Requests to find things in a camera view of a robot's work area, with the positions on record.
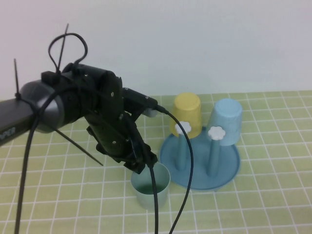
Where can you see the yellow plastic cup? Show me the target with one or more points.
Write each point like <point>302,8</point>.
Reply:
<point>186,107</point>

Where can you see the blue cup stand white caps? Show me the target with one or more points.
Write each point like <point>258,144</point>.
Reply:
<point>202,175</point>

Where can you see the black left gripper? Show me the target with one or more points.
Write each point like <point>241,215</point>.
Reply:
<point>112,136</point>

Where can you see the black looped zip tie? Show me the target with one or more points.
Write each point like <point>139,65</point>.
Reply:
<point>85,47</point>

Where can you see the pale green plastic cup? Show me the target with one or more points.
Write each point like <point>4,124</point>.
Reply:
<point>163,195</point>

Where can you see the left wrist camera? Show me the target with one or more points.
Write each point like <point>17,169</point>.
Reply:
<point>139,97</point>

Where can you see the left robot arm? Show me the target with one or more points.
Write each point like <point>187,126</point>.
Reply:
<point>9,114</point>

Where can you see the light blue plastic cup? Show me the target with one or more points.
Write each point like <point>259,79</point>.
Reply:
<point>229,114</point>

